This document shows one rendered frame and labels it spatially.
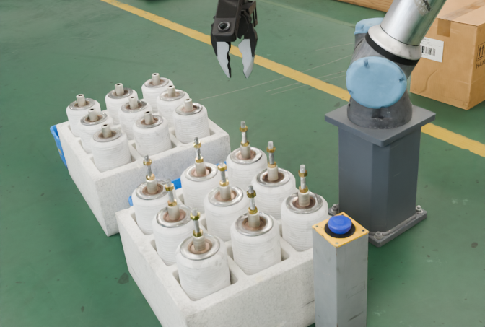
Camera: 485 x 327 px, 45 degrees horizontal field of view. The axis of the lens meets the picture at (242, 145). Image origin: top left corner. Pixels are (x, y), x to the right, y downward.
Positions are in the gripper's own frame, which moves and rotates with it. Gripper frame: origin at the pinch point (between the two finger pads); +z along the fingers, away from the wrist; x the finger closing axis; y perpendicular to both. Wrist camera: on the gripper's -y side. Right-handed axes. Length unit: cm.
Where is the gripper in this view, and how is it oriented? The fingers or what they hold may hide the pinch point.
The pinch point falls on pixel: (237, 73)
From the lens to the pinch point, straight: 126.6
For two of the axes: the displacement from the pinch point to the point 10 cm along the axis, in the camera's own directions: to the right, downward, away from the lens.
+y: 2.6, -5.0, 8.3
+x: -9.6, -0.6, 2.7
